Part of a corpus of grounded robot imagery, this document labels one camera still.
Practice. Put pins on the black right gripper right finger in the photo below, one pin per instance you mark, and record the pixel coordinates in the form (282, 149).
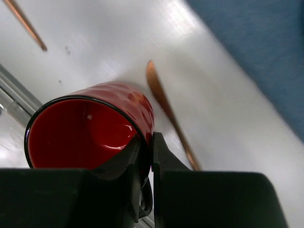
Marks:
(210, 199)

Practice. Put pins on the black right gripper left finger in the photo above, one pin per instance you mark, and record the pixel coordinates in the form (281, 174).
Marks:
(107, 197)

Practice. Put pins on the red mug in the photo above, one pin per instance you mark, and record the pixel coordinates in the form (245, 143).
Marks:
(87, 128)

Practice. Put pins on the blue cloth placemat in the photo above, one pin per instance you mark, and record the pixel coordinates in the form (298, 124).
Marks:
(266, 38)

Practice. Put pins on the copper fork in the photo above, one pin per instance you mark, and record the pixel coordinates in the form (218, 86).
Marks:
(16, 10)

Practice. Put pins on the copper knife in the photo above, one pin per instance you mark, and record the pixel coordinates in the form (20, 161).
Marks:
(159, 95)

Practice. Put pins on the aluminium table edge rail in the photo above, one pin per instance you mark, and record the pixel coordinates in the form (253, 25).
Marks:
(16, 99)

